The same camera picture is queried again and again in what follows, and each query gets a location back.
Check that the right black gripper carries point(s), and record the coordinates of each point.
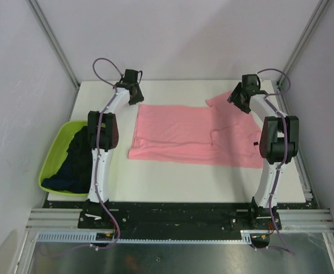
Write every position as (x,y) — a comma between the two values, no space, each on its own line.
(234,97)

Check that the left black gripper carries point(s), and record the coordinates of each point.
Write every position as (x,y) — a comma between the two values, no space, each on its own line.
(140,97)

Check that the pink t shirt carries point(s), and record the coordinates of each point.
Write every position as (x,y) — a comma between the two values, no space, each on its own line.
(217,134)

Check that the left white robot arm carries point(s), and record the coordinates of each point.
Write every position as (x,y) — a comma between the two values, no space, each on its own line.
(103,138)

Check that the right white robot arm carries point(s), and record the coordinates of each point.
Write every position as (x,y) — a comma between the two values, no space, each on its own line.
(279,141)

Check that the green plastic basket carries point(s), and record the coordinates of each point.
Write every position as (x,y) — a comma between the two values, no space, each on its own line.
(57,155)

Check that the black t shirt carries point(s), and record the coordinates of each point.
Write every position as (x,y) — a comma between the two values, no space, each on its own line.
(79,150)

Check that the navy blue t shirt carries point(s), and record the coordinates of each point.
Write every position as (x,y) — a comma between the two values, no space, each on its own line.
(61,182)

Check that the left aluminium frame post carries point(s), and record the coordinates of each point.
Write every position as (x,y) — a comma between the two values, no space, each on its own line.
(52,40)

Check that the aluminium frame post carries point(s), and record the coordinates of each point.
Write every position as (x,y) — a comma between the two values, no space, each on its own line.
(309,30)
(52,40)

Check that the right aluminium frame post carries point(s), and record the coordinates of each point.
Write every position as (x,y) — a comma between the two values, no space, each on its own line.
(309,30)

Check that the white slotted cable duct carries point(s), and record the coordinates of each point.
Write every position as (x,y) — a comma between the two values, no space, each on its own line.
(229,237)

